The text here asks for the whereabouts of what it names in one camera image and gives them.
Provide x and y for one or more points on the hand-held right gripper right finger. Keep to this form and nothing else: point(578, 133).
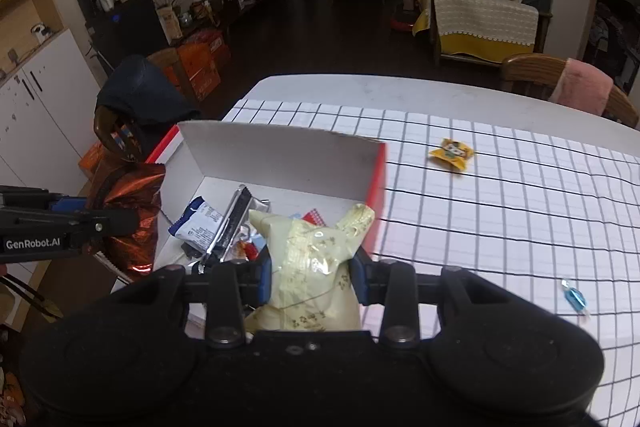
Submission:
point(360, 281)

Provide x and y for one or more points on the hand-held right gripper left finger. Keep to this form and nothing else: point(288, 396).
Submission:
point(264, 281)

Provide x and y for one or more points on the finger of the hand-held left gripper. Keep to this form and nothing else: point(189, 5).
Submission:
point(115, 224)
point(70, 204)

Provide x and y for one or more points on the brown foil snack bag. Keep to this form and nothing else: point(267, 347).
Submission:
point(135, 187)

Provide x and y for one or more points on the pale yellow snack bag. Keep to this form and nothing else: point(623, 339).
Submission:
point(305, 267)

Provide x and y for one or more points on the green foil snack packet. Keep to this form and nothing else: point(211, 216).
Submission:
point(232, 217)

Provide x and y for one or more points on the red checked snack packet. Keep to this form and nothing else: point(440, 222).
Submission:
point(314, 216)

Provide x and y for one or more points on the white and blue snack packet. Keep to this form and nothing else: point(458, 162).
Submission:
point(200, 227)

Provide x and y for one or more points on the red cardboard box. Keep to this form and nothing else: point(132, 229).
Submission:
point(280, 157)

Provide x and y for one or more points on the glossy brown wooden chair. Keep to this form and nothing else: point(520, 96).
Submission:
point(107, 127)

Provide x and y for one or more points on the white cabinet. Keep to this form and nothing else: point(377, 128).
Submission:
point(40, 107)

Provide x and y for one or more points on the dark jacket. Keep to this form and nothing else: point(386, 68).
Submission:
point(145, 92)

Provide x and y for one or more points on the white checked tablecloth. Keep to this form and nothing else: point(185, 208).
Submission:
point(500, 217)

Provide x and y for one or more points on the yellow candy packet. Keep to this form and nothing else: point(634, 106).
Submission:
point(452, 153)

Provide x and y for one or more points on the orange cardboard box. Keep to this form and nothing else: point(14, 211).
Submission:
point(200, 62)

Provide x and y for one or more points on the black cabinet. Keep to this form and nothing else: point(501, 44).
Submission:
point(135, 27)

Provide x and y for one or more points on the small blue wrapped candy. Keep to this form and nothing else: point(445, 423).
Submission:
point(575, 297)

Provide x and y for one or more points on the cream knitted sofa cover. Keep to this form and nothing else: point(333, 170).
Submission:
point(485, 17)

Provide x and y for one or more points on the pink cloth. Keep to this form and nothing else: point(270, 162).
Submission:
point(582, 87)

